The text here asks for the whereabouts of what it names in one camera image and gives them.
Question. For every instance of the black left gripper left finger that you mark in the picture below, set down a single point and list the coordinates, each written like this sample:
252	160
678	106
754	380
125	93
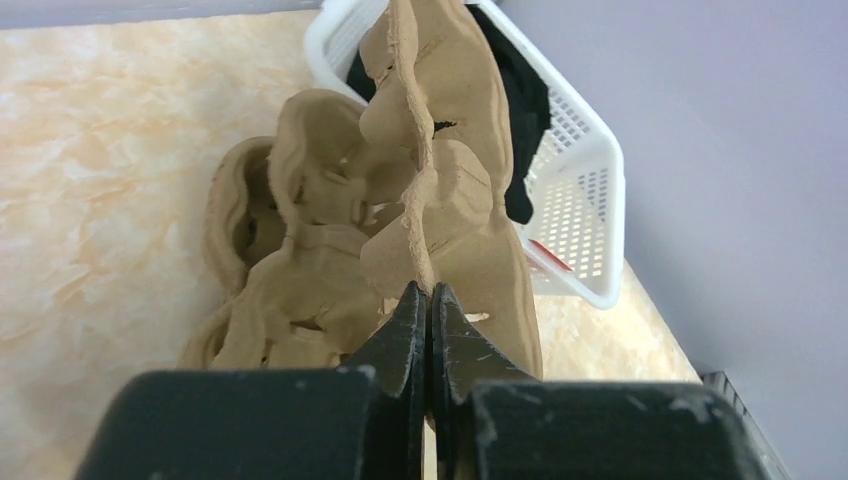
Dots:
360	420

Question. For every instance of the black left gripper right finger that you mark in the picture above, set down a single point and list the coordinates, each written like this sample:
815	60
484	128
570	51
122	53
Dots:
495	421

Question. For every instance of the brown cardboard cup carrier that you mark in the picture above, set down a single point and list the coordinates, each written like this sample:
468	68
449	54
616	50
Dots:
441	101

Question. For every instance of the remaining stacked cardboard carriers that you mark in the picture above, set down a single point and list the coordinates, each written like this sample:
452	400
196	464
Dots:
286	218

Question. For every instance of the white plastic basket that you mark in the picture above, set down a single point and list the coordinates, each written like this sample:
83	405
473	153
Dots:
574	242

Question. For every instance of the black cloth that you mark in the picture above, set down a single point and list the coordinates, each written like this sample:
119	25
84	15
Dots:
529	117

